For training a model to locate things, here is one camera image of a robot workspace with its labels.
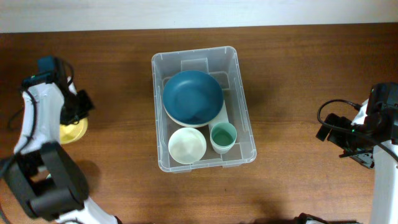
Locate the yellow small bowl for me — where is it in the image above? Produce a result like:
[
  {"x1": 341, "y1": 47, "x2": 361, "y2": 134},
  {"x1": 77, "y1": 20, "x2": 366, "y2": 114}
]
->
[{"x1": 60, "y1": 118, "x2": 88, "y2": 144}]

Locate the cream large bowl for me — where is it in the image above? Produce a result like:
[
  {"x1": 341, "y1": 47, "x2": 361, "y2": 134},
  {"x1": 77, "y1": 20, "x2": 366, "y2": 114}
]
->
[
  {"x1": 165, "y1": 102, "x2": 228, "y2": 128},
  {"x1": 169, "y1": 116, "x2": 216, "y2": 128}
]

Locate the blue large bowl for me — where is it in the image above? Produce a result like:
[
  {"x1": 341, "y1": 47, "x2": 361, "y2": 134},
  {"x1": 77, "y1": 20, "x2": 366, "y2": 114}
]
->
[{"x1": 162, "y1": 70, "x2": 224, "y2": 124}]

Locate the white small bowl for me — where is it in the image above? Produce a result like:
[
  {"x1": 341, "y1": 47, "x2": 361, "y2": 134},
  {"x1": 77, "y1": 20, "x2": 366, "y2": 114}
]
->
[{"x1": 168, "y1": 128, "x2": 207, "y2": 165}]

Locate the mint green cup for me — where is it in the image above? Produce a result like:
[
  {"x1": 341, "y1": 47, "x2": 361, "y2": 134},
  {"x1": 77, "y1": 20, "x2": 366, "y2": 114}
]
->
[{"x1": 210, "y1": 123, "x2": 238, "y2": 151}]

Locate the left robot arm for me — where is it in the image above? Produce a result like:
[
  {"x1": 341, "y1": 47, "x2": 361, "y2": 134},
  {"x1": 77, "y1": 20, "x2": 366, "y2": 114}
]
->
[{"x1": 1, "y1": 56, "x2": 120, "y2": 224}]

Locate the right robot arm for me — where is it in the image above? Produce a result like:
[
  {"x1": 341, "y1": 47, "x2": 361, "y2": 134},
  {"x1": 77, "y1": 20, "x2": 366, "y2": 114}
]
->
[{"x1": 316, "y1": 82, "x2": 397, "y2": 223}]

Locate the clear plastic storage bin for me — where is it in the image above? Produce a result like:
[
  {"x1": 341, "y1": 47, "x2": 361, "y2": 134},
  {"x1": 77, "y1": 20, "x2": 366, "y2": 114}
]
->
[{"x1": 152, "y1": 46, "x2": 257, "y2": 173}]

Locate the white label in bin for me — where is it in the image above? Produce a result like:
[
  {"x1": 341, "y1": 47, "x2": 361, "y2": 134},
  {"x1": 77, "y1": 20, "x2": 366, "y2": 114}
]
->
[{"x1": 210, "y1": 102, "x2": 229, "y2": 125}]

